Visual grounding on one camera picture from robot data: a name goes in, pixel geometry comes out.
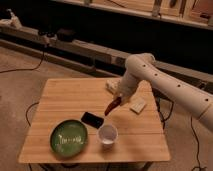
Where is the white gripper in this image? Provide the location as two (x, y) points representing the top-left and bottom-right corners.
(115, 82), (136, 104)

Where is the red pepper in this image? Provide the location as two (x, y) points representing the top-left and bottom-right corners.
(104, 97), (121, 115)

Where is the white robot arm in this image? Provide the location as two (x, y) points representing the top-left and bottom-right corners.
(115, 53), (213, 132)

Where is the green ceramic plate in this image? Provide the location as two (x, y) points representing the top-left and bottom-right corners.
(49, 120), (88, 158)

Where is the white carton box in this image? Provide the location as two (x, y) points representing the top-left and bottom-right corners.
(105, 79), (119, 94)

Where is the white sponge block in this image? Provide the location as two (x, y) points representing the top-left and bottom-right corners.
(130, 98), (146, 114)

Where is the black smartphone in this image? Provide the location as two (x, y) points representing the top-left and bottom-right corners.
(81, 112), (104, 129)

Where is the wooden table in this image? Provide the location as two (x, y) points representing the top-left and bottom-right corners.
(19, 78), (170, 163)

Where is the black box on ledge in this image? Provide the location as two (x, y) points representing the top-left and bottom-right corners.
(57, 29), (75, 42)

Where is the white object on ledge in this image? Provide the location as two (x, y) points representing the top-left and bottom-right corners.
(0, 9), (22, 29)

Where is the black floor cable left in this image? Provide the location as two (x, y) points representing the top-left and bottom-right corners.
(25, 101), (41, 128)

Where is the black floor cable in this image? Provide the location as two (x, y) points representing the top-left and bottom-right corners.
(25, 101), (41, 128)
(190, 116), (211, 171)

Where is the black floor cable right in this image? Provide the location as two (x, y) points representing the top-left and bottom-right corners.
(190, 116), (211, 171)

